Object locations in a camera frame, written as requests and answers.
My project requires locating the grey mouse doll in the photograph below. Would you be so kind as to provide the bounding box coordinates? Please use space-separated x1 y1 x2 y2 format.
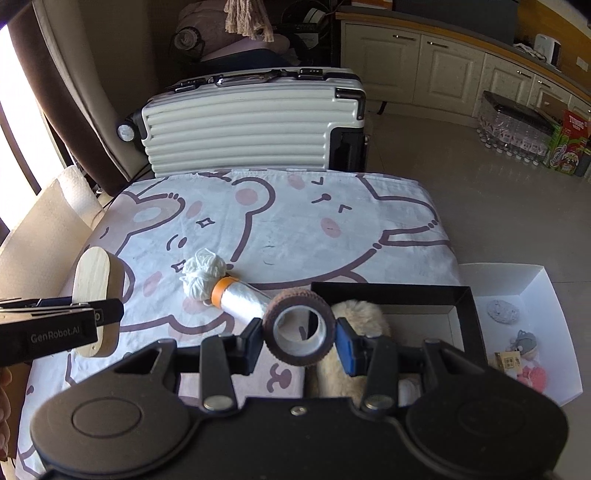
510 330 541 358

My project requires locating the pink folded cloth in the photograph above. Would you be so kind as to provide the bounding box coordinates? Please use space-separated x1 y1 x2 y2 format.
203 36 291 61

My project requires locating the pack of water bottles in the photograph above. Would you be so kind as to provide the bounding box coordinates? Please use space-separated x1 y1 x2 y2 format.
475 90 561 164

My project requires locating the grey knitted oval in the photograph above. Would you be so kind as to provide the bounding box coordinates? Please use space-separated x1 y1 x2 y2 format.
487 299 520 326

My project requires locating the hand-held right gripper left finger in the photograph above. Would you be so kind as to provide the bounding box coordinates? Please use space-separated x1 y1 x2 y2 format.
111 318 265 412

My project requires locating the red topped drink carton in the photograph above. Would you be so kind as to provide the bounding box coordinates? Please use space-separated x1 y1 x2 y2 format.
561 110 591 175

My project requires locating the brown cardboard box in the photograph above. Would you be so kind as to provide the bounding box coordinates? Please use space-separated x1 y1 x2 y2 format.
540 90 568 123

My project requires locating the white foam sheet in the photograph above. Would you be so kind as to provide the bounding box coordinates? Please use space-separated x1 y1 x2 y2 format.
54 166 106 227

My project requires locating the person's left hand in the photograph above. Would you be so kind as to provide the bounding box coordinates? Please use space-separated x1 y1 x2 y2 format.
0 369 12 462

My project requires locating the white ribbed suitcase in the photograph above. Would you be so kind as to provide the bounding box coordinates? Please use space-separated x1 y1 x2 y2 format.
116 67 368 178

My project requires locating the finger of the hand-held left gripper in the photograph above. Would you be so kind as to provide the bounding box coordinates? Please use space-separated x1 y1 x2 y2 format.
0 298 124 326

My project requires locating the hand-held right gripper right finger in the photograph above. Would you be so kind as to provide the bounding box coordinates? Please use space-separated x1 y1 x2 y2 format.
335 318 490 412

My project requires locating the oval wooden block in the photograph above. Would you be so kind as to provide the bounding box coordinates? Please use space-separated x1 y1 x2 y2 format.
71 247 125 358

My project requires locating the narrow green drink carton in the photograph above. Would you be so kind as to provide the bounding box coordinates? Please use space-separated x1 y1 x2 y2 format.
547 124 566 168

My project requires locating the pink bag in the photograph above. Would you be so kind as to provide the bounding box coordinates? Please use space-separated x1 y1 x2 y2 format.
178 0 232 51

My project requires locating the white small heater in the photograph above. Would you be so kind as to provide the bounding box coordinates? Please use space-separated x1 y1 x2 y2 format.
533 33 561 65

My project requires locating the clear plastic bag roll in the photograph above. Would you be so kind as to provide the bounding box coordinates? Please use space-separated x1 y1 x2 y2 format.
210 277 278 321

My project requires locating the beige tassel scarf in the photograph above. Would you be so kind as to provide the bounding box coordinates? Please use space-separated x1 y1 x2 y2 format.
224 0 278 42

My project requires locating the dark blue clothing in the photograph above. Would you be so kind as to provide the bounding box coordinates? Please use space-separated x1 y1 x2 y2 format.
203 46 296 72

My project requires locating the white paper tray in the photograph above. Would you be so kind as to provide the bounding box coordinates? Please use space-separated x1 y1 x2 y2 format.
455 262 583 408

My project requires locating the cream cabinet row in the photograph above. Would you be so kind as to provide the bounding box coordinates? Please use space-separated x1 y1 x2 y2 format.
335 11 591 134

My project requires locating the bear printed blanket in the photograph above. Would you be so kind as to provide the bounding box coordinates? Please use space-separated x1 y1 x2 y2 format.
16 168 462 480

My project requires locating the brown tape roll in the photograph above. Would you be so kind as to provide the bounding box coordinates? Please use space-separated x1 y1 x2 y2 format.
262 287 334 367

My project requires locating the black metal rack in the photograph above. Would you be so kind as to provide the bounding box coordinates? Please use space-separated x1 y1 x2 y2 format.
286 0 342 70

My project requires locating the white yarn ball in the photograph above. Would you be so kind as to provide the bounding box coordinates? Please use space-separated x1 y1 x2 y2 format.
182 248 229 305

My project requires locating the black box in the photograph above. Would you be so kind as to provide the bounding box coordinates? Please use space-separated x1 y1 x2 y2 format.
310 282 488 384

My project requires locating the dark panel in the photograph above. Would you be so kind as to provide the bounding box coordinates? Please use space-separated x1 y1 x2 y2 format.
406 0 518 44

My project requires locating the brown curtain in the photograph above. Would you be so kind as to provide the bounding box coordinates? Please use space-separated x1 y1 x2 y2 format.
9 0 134 195

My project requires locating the beige plush toy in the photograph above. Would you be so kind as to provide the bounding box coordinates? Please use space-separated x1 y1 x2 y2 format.
302 299 393 402

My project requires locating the window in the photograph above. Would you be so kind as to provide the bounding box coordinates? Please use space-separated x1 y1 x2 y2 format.
0 0 51 241

